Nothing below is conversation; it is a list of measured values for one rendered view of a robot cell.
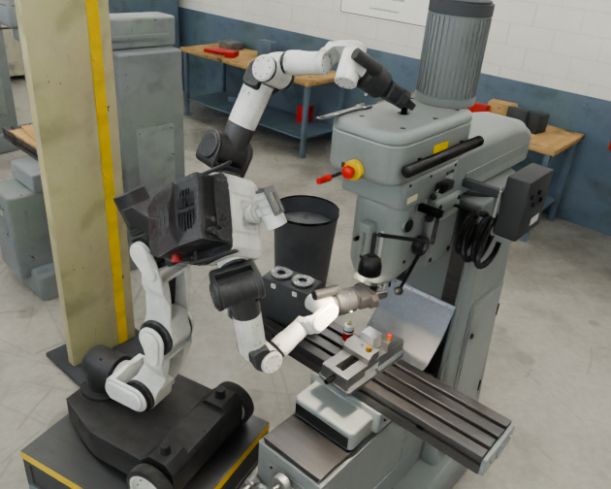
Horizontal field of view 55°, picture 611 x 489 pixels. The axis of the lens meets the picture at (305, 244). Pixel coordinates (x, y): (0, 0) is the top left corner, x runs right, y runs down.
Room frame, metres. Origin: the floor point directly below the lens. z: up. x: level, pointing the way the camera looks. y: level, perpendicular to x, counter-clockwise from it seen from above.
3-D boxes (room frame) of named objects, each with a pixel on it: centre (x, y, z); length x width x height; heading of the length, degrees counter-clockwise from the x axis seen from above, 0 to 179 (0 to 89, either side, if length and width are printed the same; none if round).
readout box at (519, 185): (1.82, -0.72, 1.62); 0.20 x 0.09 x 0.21; 141
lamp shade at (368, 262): (1.57, -0.20, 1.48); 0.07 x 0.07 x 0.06
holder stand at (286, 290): (2.05, 0.04, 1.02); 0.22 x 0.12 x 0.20; 62
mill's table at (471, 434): (1.83, -0.23, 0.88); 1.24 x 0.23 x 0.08; 51
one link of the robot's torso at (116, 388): (1.83, 0.63, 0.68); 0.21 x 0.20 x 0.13; 64
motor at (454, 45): (1.99, -0.42, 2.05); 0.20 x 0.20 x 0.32
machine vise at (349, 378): (1.77, -0.25, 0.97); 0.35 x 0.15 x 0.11; 139
